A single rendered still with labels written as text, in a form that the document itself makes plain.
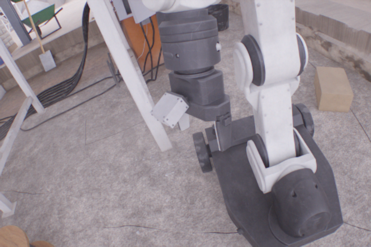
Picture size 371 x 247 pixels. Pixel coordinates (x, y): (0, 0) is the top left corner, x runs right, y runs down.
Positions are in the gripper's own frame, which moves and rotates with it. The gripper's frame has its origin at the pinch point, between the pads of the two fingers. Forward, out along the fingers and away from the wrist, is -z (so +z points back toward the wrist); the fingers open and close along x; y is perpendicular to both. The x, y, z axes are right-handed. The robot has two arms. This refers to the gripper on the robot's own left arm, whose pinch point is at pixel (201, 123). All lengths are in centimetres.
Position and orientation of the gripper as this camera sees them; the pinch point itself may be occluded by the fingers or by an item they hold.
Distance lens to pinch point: 38.9
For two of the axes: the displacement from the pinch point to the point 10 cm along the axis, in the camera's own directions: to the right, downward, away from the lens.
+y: -7.4, 3.9, -5.4
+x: -6.6, -2.8, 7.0
